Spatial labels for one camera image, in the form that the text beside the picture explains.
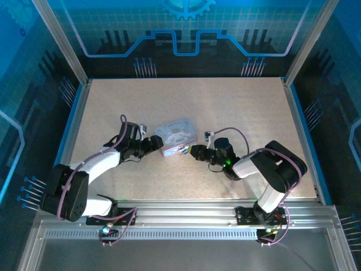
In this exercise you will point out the pastel cartoon tin box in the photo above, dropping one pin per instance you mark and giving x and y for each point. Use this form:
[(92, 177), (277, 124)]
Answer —
[(175, 135)]

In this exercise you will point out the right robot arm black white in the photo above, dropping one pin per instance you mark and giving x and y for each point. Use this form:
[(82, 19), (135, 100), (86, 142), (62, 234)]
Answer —
[(270, 166)]

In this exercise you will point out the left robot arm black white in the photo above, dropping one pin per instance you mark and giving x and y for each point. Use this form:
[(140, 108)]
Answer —
[(98, 163)]

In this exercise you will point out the slotted aluminium strip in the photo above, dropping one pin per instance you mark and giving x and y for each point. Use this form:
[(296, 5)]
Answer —
[(183, 233)]

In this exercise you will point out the lit connector board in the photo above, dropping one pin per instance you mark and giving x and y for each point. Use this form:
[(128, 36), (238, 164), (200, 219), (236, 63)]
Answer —
[(268, 232), (107, 230)]

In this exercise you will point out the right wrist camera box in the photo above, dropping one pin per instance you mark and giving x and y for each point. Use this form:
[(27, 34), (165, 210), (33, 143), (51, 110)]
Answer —
[(207, 135)]

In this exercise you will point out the aluminium frame cross rail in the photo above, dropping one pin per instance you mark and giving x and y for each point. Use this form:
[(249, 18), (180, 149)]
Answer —
[(183, 209)]

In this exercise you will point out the aluminium table side rail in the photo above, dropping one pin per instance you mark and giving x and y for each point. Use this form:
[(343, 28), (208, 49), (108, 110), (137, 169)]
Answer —
[(299, 124), (76, 124)]

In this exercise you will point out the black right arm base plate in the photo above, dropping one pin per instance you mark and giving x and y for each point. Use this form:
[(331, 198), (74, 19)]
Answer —
[(245, 216)]

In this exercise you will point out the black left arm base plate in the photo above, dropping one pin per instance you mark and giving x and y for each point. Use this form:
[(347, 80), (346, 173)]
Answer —
[(127, 216)]

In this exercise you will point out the aluminium frame post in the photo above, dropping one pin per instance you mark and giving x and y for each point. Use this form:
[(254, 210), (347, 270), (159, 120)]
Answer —
[(60, 42), (310, 42)]

